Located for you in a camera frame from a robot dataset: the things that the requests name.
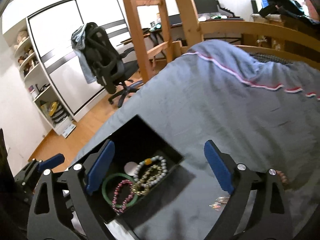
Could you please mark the stack of books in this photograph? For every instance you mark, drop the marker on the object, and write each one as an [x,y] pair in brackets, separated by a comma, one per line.
[53,110]

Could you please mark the dark clothing pile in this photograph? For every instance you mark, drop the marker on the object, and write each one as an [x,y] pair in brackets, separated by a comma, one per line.
[285,6]

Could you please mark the wooden bed frame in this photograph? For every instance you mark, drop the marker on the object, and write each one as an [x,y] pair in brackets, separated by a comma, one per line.
[237,27]

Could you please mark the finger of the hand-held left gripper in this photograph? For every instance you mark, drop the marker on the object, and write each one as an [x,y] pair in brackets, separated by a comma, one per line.
[51,161]

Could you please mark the sparkly jewelry piece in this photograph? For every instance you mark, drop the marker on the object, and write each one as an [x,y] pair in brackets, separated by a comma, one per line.
[220,202]

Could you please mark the white open shelf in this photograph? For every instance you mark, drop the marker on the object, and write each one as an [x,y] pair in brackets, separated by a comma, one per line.
[40,80]

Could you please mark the green bangle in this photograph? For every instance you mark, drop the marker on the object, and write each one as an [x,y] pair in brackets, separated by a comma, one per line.
[107,183]

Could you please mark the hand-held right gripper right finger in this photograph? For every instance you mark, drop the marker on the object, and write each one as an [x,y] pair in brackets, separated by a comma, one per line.
[218,167]

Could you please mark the black office chair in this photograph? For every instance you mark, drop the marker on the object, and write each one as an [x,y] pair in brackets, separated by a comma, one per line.
[110,62]

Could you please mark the white round pad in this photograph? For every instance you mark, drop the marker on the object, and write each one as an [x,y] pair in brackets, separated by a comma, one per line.
[130,168]

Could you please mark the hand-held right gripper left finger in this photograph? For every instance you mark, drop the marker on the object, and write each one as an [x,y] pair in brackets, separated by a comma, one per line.
[100,167]

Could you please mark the grey-blue blanket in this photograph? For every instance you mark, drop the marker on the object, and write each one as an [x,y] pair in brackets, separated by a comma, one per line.
[220,105]

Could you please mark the wooden ladder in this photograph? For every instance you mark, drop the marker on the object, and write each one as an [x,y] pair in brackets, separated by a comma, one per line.
[147,30]

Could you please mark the denim jacket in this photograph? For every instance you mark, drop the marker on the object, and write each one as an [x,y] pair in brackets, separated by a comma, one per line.
[81,45]

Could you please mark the white sliding-door wardrobe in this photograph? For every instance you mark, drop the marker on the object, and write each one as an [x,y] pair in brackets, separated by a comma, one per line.
[75,42]

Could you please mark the black computer monitor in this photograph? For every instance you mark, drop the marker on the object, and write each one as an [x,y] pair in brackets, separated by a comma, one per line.
[205,2]

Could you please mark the beige plush toy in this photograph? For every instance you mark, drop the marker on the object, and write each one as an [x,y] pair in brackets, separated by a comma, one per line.
[21,38]

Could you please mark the black jewelry box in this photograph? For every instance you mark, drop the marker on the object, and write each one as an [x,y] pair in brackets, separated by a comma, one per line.
[140,140]

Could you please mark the dark wooden desk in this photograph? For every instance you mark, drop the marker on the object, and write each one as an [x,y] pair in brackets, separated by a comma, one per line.
[162,27]

